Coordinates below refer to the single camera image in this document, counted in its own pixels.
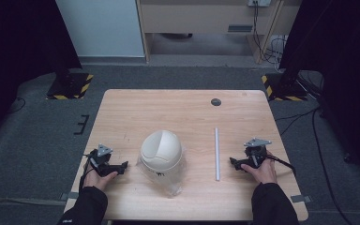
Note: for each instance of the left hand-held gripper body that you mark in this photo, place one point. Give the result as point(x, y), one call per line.
point(99, 159)

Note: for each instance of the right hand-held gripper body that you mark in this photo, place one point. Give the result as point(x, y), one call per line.
point(255, 151)

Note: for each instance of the person's left hand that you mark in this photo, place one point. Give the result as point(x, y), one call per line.
point(98, 180)

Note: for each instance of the person's right hand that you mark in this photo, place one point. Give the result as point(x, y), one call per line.
point(264, 173)

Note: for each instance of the white plastic tube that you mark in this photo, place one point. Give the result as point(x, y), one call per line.
point(217, 153)

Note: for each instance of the white safety helmet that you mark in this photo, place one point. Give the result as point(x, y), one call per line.
point(162, 150)

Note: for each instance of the grey tape strip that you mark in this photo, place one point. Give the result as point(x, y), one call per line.
point(70, 196)
point(300, 198)

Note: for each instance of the grey round table grommet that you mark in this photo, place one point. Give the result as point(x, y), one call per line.
point(216, 102)

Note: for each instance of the black stand base striped edge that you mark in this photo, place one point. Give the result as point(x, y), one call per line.
point(282, 89)
point(72, 87)

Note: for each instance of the black curtain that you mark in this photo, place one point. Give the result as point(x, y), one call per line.
point(15, 47)
point(340, 62)

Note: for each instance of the white panel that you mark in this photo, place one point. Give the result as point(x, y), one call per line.
point(101, 28)

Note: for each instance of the light wooden desk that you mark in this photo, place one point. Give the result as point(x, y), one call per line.
point(197, 18)

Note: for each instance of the white wall socket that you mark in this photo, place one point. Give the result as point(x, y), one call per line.
point(259, 2)

